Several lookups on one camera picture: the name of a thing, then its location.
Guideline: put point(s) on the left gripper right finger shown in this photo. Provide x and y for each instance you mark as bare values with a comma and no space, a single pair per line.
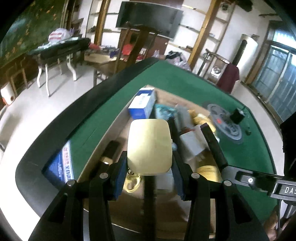
182,174

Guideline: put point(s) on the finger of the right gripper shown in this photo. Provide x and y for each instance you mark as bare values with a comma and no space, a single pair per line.
214,148

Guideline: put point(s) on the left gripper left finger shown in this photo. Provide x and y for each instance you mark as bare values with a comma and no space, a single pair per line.
118,176

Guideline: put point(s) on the white power adapter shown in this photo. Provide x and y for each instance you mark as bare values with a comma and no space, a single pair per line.
191,146

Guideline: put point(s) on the right hand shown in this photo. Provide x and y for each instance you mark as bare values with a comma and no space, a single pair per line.
271,224

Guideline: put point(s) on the long black tube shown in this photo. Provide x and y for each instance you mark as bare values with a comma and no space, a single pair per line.
175,135

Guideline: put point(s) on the yellow packet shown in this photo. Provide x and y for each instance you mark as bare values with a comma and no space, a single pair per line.
200,119

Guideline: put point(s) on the grey small carton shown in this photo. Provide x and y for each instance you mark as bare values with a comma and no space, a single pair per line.
184,118

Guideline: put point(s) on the cardboard box tray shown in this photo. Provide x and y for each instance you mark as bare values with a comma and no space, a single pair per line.
171,212

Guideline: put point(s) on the teal packet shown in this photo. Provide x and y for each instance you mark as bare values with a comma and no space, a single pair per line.
164,112

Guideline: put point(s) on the blue white carton box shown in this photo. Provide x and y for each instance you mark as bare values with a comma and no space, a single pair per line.
143,103

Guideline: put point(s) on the dark red cloth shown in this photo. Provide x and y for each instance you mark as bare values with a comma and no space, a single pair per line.
228,78

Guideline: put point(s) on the wooden chair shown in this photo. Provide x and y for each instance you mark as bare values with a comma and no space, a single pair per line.
102,71

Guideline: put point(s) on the black folding side table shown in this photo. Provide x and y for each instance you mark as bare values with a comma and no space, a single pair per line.
56,53

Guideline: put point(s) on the white red plastic bag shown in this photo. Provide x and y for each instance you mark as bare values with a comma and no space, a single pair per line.
59,35

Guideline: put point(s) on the window frame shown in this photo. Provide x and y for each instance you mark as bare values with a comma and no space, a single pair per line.
272,76

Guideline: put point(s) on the black wall television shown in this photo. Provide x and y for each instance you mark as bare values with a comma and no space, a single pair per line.
164,19

